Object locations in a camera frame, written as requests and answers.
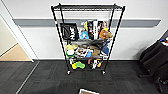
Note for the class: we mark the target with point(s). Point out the black Huel bag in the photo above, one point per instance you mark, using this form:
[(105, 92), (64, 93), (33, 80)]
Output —
[(69, 32)]

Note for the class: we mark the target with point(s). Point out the yellow green bowl stack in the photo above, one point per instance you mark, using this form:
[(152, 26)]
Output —
[(70, 51)]

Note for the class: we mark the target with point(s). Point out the pale spotted basket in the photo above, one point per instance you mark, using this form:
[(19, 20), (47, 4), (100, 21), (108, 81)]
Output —
[(88, 91)]

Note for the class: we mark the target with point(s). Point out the white door frame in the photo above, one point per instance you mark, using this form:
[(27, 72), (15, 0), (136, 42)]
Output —
[(23, 43)]

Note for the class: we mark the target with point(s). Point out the small blue box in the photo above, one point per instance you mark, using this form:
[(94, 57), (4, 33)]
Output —
[(88, 54)]

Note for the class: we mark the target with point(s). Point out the green yellow foam toy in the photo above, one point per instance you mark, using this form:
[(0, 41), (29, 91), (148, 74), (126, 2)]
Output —
[(78, 65)]

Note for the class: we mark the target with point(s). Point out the orange plush toy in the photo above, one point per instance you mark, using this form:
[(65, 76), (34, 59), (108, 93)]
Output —
[(104, 34)]

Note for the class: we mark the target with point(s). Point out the printed white packet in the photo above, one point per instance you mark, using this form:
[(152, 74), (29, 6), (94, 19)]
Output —
[(81, 52)]

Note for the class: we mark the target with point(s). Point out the brown plush toy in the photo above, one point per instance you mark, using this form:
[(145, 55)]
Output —
[(111, 34)]

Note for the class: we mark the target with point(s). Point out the blue cloth hat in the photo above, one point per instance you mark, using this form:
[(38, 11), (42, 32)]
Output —
[(106, 49)]

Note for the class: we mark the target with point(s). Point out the tall grey printed box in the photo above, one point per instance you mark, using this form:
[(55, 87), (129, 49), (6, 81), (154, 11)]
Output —
[(104, 24)]

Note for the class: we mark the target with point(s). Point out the orange bottle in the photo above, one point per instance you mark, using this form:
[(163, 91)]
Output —
[(99, 64)]

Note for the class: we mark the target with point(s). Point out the black box white stripe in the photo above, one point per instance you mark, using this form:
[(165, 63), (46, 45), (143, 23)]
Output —
[(92, 30)]

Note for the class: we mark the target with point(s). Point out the yellow bottle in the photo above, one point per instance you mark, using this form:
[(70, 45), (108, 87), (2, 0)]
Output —
[(84, 25)]

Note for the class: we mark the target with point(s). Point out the dark grey bag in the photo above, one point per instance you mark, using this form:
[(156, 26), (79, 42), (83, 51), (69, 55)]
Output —
[(90, 42)]

